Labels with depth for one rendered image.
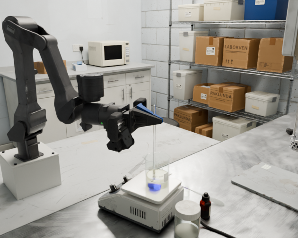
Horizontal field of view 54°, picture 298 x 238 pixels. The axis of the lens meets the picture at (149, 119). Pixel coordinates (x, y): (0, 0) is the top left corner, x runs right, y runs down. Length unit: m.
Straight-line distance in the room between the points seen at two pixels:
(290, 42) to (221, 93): 2.19
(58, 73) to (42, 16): 2.92
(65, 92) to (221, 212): 0.52
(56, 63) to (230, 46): 2.39
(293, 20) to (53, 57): 0.62
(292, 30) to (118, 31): 3.47
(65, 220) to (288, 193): 0.63
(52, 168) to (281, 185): 0.70
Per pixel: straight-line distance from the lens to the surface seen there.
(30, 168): 0.92
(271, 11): 2.84
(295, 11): 0.88
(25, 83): 0.85
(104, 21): 4.07
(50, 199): 0.92
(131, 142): 0.75
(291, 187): 1.01
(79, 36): 3.88
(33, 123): 0.87
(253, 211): 0.87
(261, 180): 1.01
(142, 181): 0.79
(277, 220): 0.86
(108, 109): 0.72
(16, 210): 0.90
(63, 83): 0.78
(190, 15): 3.30
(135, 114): 0.68
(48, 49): 0.78
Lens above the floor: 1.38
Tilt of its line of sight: 18 degrees down
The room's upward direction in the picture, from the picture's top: straight up
